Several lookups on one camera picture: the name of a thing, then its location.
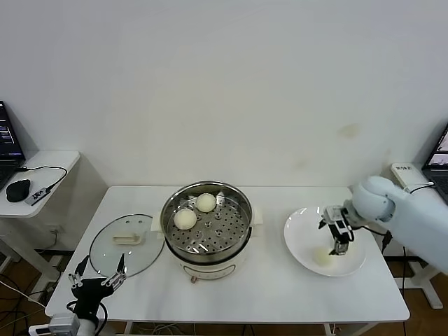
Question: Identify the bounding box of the perforated stainless steel steamer basket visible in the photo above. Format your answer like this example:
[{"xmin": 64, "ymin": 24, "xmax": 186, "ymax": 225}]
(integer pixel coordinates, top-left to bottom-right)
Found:
[{"xmin": 160, "ymin": 181, "xmax": 253, "ymax": 262}]

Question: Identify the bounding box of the grey USB hub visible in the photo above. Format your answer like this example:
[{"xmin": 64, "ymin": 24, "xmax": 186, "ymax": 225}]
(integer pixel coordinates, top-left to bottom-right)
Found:
[{"xmin": 27, "ymin": 187, "xmax": 48, "ymax": 207}]

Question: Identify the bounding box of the black laptop with dark screen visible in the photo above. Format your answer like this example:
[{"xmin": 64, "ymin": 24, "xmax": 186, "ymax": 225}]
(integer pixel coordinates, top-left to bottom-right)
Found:
[{"xmin": 0, "ymin": 101, "xmax": 27, "ymax": 190}]

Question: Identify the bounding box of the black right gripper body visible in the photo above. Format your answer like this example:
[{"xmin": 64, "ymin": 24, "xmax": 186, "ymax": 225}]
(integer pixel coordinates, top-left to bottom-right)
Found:
[{"xmin": 328, "ymin": 209, "xmax": 355, "ymax": 243}]

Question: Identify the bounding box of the white side desk with mouse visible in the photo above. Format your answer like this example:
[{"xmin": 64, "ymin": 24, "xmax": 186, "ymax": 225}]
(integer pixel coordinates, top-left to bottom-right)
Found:
[{"xmin": 0, "ymin": 150, "xmax": 109, "ymax": 281}]

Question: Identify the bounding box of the grey laptop with bright screen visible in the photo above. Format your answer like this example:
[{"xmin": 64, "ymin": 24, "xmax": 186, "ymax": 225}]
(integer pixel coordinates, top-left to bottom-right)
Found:
[{"xmin": 421, "ymin": 120, "xmax": 448, "ymax": 204}]

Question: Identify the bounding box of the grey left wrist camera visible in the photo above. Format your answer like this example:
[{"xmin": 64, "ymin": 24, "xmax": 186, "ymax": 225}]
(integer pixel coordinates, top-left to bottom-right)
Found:
[{"xmin": 48, "ymin": 313, "xmax": 78, "ymax": 333}]

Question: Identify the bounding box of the white round plate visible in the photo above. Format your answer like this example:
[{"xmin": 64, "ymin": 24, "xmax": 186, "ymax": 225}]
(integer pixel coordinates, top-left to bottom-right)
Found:
[{"xmin": 283, "ymin": 206, "xmax": 368, "ymax": 278}]

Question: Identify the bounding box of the cream electric cooker pot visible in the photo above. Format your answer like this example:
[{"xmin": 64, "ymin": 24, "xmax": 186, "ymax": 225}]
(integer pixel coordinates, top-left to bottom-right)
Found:
[{"xmin": 149, "ymin": 204, "xmax": 264, "ymax": 285}]

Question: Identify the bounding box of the glass lid with cream handle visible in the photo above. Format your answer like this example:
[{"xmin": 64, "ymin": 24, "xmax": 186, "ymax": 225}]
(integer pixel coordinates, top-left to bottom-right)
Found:
[{"xmin": 88, "ymin": 214, "xmax": 165, "ymax": 280}]

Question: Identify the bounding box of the white floor cable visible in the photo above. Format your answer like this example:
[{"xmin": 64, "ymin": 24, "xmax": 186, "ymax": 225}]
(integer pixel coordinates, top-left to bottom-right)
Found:
[{"xmin": 0, "ymin": 281, "xmax": 46, "ymax": 311}]

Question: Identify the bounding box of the white laptop cable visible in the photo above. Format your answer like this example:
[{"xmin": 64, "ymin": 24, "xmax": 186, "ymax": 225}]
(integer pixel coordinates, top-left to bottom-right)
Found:
[{"xmin": 404, "ymin": 181, "xmax": 435, "ymax": 193}]

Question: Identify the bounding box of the thin black hub cable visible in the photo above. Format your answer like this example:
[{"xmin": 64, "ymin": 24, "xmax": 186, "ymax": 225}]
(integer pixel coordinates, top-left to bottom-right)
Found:
[{"xmin": 15, "ymin": 165, "xmax": 68, "ymax": 193}]

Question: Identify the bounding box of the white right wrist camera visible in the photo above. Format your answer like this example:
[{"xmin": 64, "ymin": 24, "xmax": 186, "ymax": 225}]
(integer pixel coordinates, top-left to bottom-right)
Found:
[{"xmin": 323, "ymin": 206, "xmax": 342, "ymax": 222}]

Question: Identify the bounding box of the white steamed baozi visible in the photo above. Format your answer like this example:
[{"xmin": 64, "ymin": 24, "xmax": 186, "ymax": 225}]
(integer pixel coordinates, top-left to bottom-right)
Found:
[
  {"xmin": 312, "ymin": 246, "xmax": 332, "ymax": 267},
  {"xmin": 195, "ymin": 193, "xmax": 216, "ymax": 213},
  {"xmin": 174, "ymin": 209, "xmax": 197, "ymax": 231}
]

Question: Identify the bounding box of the black computer mouse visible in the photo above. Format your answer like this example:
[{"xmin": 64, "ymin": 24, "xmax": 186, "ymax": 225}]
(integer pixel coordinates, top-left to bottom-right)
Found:
[{"xmin": 4, "ymin": 179, "xmax": 31, "ymax": 203}]

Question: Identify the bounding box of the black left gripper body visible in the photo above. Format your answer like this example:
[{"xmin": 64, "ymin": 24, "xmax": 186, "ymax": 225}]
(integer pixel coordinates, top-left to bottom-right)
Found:
[{"xmin": 69, "ymin": 278, "xmax": 116, "ymax": 318}]

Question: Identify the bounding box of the black cable with adapter block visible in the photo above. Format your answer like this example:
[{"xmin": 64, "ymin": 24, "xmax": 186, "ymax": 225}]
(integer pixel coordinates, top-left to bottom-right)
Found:
[{"xmin": 380, "ymin": 185, "xmax": 437, "ymax": 293}]

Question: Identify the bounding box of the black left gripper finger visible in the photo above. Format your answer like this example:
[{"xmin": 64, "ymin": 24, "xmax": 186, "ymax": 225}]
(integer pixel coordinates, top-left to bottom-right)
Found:
[
  {"xmin": 68, "ymin": 255, "xmax": 90, "ymax": 288},
  {"xmin": 101, "ymin": 253, "xmax": 128, "ymax": 291}
]

